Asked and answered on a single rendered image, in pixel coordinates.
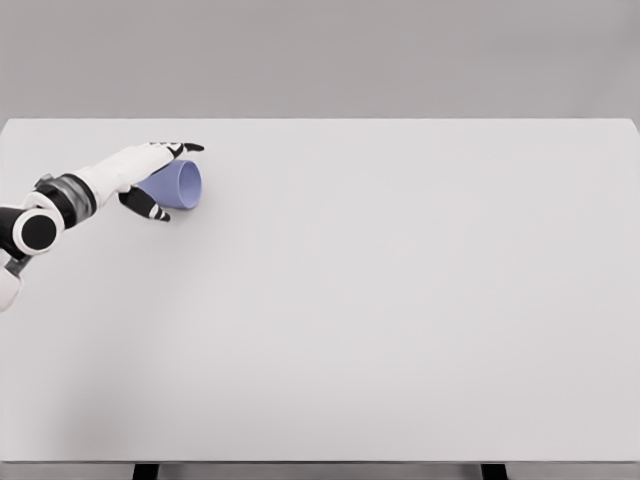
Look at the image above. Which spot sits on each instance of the lavender blue cup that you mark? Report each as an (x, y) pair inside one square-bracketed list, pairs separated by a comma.
[(176, 186)]

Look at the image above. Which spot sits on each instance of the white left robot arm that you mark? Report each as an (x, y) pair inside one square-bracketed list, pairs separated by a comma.
[(55, 200)]

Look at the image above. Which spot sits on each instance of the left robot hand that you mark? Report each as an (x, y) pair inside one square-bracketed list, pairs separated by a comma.
[(142, 162)]

